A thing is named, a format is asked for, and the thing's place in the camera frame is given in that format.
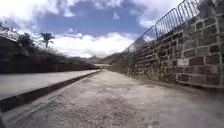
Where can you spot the dark kerb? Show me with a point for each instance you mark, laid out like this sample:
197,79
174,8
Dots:
33,95

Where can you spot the palm tree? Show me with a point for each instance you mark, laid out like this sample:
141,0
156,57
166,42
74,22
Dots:
46,36

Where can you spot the distant hills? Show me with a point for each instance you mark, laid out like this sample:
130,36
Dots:
95,59

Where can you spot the metal railing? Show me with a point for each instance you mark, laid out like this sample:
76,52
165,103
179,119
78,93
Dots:
168,21

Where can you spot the raised pale concrete surface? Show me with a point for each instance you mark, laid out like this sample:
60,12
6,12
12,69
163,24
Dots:
30,81

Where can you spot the dark low wall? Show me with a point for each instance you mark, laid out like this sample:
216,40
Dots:
33,61

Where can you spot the stone block wall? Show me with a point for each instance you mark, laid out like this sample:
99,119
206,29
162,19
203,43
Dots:
193,46

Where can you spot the grey concrete path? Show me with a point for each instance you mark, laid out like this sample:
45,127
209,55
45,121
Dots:
110,100

